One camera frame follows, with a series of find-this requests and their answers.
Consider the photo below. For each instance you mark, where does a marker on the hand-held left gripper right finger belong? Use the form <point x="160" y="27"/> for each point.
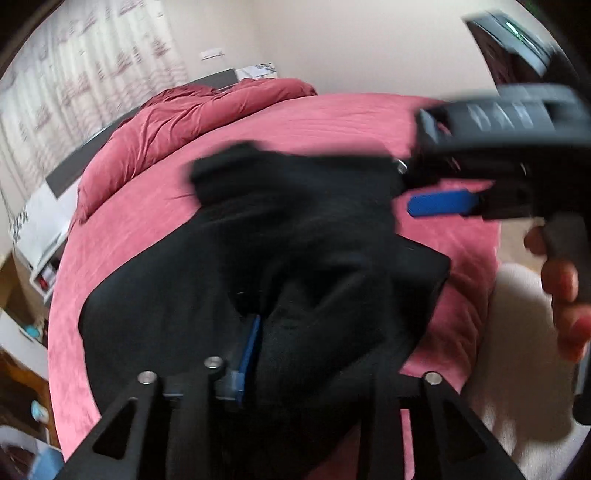
<point x="390" y="429"/>

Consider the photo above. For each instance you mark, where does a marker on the white patterned curtain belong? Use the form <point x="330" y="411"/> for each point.
<point x="69" y="92"/>

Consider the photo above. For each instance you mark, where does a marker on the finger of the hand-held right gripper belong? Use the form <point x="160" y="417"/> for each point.
<point x="427" y="129"/>
<point x="438" y="204"/>

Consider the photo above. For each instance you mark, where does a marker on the bed with pink sheet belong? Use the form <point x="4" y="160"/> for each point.
<point x="323" y="124"/>

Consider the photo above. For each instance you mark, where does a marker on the brown wooden furniture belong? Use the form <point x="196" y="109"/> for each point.
<point x="18" y="383"/>

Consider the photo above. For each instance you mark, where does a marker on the cream fluffy cloth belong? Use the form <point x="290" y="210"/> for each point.
<point x="517" y="369"/>

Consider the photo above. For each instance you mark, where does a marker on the white nightstand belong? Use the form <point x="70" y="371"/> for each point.
<point x="41" y="221"/>

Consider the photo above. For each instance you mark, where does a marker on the small blue object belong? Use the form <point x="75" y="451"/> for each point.
<point x="33" y="331"/>

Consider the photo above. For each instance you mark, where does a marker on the white shelf board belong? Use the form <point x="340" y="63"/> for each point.
<point x="18" y="325"/>

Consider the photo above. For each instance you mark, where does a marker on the blue box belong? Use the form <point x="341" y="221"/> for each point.
<point x="46" y="464"/>

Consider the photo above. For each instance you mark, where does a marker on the person's right hand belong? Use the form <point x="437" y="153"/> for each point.
<point x="561" y="281"/>

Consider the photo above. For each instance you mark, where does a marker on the grey headboard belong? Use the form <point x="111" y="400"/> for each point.
<point x="64" y="177"/>

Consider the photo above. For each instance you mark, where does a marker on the light blue cup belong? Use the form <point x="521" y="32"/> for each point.
<point x="40" y="410"/>

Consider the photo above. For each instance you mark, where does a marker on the black pants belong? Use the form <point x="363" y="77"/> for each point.
<point x="300" y="254"/>

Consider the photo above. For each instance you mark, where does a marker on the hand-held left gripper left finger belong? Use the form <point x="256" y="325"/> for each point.
<point x="249" y="350"/>

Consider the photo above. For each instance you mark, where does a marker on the white printed box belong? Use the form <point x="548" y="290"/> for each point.
<point x="256" y="71"/>

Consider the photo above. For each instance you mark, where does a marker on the pink duvet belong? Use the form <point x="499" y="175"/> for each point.
<point x="184" y="120"/>

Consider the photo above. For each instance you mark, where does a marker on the white wall switch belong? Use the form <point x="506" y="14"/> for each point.
<point x="211" y="54"/>

